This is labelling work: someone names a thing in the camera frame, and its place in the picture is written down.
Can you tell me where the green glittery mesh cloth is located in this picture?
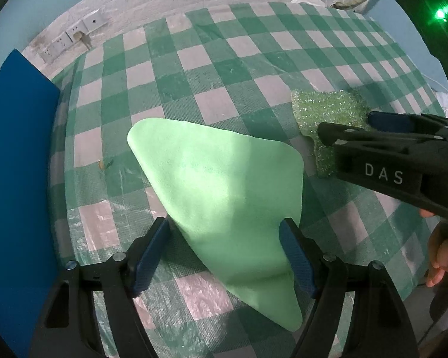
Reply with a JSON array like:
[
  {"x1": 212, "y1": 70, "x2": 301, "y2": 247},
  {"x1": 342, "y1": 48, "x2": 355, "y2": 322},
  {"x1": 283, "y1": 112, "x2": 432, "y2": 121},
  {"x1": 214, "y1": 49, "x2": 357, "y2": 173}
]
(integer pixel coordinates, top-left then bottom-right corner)
[{"x1": 290, "y1": 90, "x2": 370, "y2": 177}]

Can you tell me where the light green microfiber cloth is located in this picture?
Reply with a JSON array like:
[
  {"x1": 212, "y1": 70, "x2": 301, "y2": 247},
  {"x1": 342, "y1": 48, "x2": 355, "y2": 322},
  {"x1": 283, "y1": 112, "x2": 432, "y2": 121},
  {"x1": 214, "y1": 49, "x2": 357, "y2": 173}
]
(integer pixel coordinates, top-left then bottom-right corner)
[{"x1": 127, "y1": 118, "x2": 304, "y2": 331}]

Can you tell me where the person's right hand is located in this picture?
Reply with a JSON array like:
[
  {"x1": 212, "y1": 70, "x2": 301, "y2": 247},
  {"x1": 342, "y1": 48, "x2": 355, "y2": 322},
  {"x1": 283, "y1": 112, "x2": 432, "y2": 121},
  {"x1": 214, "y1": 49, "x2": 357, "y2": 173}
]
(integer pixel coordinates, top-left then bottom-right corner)
[{"x1": 426, "y1": 218, "x2": 448, "y2": 288}]

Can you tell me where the green white checkered tablecloth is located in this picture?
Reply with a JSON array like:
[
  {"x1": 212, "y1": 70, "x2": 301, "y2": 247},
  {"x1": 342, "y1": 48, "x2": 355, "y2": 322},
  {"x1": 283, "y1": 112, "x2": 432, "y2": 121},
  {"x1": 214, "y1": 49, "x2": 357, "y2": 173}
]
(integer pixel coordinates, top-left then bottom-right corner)
[{"x1": 48, "y1": 1, "x2": 447, "y2": 358}]

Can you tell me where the white electric kettle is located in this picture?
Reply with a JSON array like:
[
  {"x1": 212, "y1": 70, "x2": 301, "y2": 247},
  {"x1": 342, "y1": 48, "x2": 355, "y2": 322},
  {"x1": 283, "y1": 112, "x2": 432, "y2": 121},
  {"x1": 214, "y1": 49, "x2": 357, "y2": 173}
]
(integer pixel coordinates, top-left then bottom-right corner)
[{"x1": 291, "y1": 0, "x2": 326, "y2": 7}]

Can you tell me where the blue cardboard box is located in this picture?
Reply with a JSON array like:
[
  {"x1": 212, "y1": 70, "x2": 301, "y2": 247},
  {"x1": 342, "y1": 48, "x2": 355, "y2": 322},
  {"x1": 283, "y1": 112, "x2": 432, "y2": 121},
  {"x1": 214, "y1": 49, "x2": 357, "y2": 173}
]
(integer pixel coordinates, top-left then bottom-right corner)
[{"x1": 0, "y1": 50, "x2": 59, "y2": 357}]

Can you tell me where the white wall socket strip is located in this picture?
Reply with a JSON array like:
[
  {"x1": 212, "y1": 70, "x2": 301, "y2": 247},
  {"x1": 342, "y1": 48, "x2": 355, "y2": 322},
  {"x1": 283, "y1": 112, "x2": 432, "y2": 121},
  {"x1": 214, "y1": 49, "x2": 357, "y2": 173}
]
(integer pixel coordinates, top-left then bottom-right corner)
[{"x1": 39, "y1": 9, "x2": 107, "y2": 63}]

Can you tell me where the grey plug cable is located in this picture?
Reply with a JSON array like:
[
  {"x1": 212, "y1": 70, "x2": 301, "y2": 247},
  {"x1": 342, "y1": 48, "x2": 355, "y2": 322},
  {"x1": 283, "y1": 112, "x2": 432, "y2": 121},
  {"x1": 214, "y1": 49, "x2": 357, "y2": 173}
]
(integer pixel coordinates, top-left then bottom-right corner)
[{"x1": 76, "y1": 32, "x2": 95, "y2": 50}]

